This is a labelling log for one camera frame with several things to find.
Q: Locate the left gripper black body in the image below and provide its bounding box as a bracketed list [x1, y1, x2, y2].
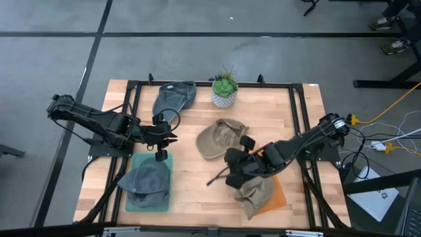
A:
[141, 113, 170, 162]

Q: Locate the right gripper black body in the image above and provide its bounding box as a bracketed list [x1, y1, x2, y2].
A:
[225, 135, 267, 190]

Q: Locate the orange plastic bin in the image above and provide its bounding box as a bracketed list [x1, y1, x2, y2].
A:
[243, 146, 287, 217]

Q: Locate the succulent in patterned white pot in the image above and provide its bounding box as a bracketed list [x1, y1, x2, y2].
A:
[211, 65, 239, 109]

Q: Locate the teal plastic bin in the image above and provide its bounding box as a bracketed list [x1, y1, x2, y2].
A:
[124, 152, 174, 213]

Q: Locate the white flat box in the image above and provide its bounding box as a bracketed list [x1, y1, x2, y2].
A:
[347, 166, 400, 223]

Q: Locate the black slanted beam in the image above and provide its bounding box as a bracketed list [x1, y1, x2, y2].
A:
[341, 169, 421, 196]

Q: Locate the black furniture foot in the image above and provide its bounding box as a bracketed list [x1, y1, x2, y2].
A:
[0, 144, 26, 159]

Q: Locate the black chair leg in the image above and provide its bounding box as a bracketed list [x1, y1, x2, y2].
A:
[302, 0, 320, 17]

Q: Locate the black laptop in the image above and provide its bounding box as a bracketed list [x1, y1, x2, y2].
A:
[394, 177, 421, 237]

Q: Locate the person's leg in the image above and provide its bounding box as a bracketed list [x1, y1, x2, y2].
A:
[383, 0, 409, 19]

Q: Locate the black looped camera cable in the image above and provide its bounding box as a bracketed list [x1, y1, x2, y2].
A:
[160, 107, 182, 133]

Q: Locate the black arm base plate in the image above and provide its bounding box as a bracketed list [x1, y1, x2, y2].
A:
[88, 136, 134, 158]
[293, 135, 340, 162]

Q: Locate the black metal table frame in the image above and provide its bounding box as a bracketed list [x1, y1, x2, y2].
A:
[78, 72, 351, 231]

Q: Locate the silver metal bracket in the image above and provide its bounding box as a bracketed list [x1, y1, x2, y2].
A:
[285, 229, 325, 237]
[103, 226, 141, 236]

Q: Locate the black camera rig beam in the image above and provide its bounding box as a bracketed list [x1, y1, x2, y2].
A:
[0, 222, 421, 237]

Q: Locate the black desk frame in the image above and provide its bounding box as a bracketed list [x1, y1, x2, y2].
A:
[353, 0, 421, 90]

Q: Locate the yellow extension cable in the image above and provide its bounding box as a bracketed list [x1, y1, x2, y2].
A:
[347, 82, 421, 126]

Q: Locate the thick white cable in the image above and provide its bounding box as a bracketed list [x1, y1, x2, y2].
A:
[384, 127, 421, 143]

